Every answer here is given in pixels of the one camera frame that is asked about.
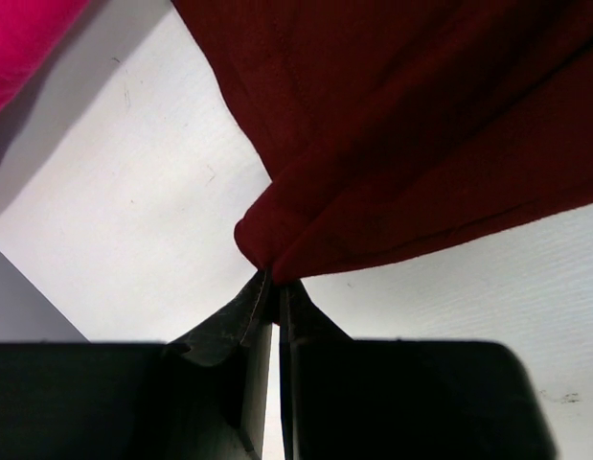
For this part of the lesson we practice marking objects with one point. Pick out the dark red t shirt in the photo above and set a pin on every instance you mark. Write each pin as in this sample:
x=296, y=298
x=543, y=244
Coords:
x=393, y=129

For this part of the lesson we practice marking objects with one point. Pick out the pink folded t shirt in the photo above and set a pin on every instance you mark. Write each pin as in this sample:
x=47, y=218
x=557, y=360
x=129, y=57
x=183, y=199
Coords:
x=29, y=31

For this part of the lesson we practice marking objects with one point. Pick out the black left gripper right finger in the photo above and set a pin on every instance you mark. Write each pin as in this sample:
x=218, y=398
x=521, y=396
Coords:
x=346, y=398

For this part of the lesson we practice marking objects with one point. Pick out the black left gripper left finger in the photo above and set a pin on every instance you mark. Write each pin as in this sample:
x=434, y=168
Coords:
x=201, y=396

